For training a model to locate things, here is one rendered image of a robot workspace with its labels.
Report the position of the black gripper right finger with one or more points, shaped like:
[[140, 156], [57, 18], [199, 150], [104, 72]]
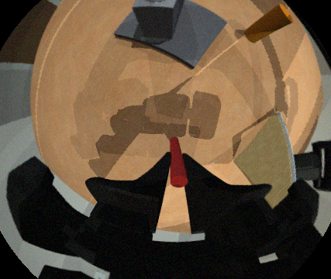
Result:
[[209, 198]]

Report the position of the red peg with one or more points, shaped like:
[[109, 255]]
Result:
[[178, 171]]

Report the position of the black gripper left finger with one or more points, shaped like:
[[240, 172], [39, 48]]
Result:
[[144, 195]]

